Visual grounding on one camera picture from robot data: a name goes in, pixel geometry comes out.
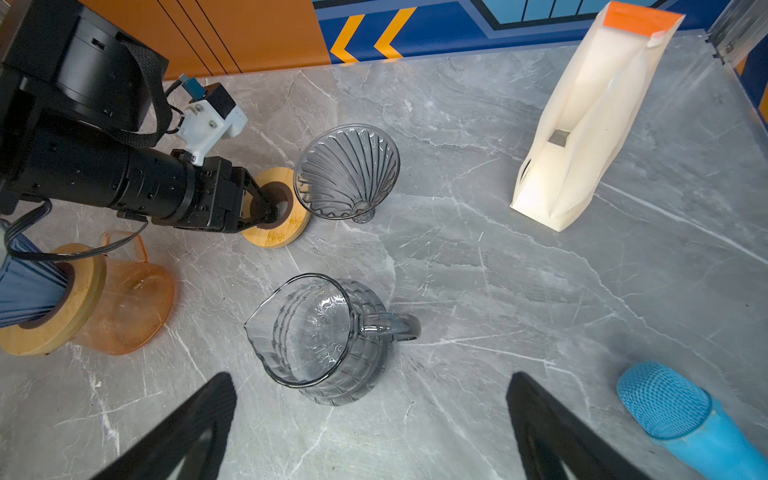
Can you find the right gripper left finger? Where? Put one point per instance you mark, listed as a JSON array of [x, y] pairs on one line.
[[188, 444]]

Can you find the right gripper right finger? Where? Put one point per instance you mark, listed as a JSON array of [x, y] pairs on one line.
[[553, 442]]

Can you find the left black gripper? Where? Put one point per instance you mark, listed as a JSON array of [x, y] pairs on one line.
[[215, 197]]

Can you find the grey glass dripper cone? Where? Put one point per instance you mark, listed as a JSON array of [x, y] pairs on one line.
[[346, 172]]

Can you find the blue glass dripper cone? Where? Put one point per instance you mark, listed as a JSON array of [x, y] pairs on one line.
[[29, 290]]

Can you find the coffee filter box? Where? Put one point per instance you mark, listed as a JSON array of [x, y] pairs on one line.
[[590, 112]]

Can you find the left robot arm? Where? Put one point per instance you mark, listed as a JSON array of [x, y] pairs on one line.
[[85, 118]]

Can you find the grey glass mug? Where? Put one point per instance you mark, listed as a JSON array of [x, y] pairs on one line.
[[328, 339]]

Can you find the orange glass carafe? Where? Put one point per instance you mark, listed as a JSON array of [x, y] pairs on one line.
[[136, 301]]

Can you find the blue cylinder tool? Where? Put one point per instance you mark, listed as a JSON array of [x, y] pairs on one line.
[[690, 423]]

